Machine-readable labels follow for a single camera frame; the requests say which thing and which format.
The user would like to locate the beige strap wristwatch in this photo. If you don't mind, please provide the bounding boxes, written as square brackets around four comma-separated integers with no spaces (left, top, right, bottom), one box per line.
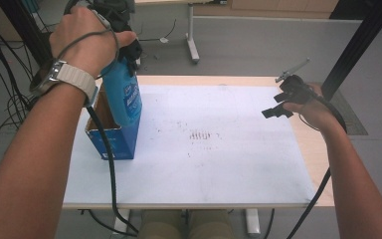
[29,59,99,108]

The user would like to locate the person's leg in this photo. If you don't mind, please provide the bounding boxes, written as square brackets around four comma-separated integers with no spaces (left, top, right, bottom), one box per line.
[138,208,184,239]
[188,208,237,239]

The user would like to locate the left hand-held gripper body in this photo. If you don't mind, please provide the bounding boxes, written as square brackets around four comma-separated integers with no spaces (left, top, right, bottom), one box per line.
[89,0,137,34]

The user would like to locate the black frame post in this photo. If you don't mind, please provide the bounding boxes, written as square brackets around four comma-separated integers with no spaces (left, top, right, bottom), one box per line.
[0,0,56,68]
[320,0,382,101]

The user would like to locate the tangle of black cables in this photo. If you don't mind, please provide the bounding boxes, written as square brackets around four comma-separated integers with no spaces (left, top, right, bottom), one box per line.
[0,0,53,168]

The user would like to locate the thick black gripper cable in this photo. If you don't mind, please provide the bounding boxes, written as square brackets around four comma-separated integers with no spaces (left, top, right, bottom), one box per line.
[85,105,140,235]
[286,89,348,239]

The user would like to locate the wooden cabinet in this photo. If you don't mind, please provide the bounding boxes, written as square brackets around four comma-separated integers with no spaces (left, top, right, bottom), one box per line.
[193,0,340,20]

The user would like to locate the blue bottle with white cap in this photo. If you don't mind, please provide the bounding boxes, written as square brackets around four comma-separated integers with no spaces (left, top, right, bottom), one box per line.
[99,57,143,128]

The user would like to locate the person's right hand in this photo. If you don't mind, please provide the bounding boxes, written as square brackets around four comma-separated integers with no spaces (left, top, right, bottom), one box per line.
[283,83,345,133]

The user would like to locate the person's right leg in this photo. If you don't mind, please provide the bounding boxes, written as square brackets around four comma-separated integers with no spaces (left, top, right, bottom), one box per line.
[188,208,237,239]

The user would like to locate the person's left leg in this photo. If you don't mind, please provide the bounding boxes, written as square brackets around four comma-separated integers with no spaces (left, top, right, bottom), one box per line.
[138,208,184,239]

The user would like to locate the white table leg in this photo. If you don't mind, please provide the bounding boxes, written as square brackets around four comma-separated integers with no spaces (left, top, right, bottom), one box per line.
[245,208,262,237]
[111,208,132,235]

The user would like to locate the white background desk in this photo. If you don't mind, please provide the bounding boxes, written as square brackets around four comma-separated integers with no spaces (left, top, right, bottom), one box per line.
[133,0,229,65]

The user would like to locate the thin grey cord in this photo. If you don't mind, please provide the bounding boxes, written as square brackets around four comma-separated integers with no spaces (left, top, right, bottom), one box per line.
[55,27,121,82]

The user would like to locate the blue cardboard box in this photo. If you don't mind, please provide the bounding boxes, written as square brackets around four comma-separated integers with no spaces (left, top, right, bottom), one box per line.
[85,82,140,161]

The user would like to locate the white table mat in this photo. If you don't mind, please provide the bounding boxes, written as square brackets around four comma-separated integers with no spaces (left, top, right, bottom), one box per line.
[62,84,316,205]

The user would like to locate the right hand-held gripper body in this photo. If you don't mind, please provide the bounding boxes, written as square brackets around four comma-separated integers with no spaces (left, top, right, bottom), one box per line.
[274,58,315,105]

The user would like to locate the person's left hand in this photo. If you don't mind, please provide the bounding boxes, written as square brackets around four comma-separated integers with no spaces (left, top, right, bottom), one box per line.
[48,5,137,80]

